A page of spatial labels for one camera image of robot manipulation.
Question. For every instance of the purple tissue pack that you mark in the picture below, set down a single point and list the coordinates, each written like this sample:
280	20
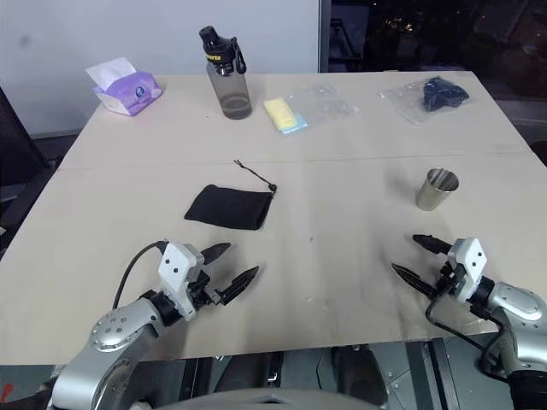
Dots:
128	87

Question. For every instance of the stainless steel cup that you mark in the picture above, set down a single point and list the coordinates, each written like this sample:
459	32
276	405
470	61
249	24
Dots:
436	190

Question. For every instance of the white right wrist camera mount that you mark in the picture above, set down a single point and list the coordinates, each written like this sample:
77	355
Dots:
469	267

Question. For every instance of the dark rounded robot base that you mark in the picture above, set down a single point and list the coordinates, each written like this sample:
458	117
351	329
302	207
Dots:
273	399

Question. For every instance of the clear bag with yellow cloth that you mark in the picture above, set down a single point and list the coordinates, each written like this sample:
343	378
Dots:
299	111

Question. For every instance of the clear bag with dark item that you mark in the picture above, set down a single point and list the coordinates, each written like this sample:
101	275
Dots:
427	98

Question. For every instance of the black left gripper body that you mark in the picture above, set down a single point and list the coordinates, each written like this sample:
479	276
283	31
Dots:
201	291

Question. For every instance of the grey sports water bottle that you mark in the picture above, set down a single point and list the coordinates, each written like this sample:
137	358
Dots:
226	72

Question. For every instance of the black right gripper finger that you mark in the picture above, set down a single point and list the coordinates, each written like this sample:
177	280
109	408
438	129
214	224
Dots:
431	243
412	277

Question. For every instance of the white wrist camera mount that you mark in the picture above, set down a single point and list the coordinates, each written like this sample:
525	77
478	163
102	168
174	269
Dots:
469	267
177	269

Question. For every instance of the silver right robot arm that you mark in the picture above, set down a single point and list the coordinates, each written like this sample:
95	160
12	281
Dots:
519	324

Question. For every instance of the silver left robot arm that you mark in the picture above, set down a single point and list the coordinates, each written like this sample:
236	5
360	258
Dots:
107	354

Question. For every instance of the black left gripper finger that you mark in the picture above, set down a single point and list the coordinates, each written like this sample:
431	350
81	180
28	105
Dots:
241	282
215	251

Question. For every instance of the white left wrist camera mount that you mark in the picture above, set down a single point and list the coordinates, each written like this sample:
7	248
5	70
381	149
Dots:
177	269

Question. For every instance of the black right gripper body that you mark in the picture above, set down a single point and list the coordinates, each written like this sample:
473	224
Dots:
448	279

